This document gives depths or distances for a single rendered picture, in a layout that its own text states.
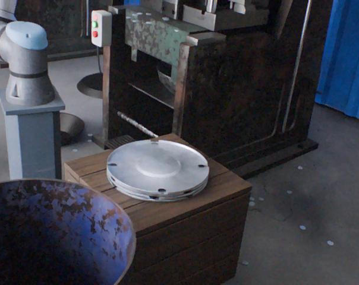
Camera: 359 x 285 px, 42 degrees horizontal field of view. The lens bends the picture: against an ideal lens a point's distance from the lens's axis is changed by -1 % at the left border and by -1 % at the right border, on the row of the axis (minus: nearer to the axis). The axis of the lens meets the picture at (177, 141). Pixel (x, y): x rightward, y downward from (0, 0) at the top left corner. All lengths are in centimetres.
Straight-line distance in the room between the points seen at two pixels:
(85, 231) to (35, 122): 53
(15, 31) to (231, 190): 78
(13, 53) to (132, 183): 54
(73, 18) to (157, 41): 165
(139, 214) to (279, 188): 98
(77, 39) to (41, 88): 197
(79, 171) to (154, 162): 21
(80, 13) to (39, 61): 197
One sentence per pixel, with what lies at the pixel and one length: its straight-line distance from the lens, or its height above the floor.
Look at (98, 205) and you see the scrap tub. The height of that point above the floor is 45.
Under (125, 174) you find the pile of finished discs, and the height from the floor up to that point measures 38.
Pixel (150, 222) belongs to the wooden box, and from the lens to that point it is 117.
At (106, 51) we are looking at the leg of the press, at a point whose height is 46.
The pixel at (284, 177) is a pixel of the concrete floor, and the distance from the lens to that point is 214.
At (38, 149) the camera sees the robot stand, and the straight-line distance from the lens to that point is 158.
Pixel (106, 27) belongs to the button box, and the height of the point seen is 57.
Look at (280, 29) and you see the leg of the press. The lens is 197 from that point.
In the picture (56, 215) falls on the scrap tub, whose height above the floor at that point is 38.
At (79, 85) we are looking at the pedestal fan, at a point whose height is 2.
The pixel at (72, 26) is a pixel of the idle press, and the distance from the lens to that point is 344.
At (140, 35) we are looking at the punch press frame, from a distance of 192.
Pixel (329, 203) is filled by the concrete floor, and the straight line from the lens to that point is 204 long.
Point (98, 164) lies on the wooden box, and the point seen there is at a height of 35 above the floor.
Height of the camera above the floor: 106
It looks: 27 degrees down
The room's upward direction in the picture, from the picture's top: 6 degrees clockwise
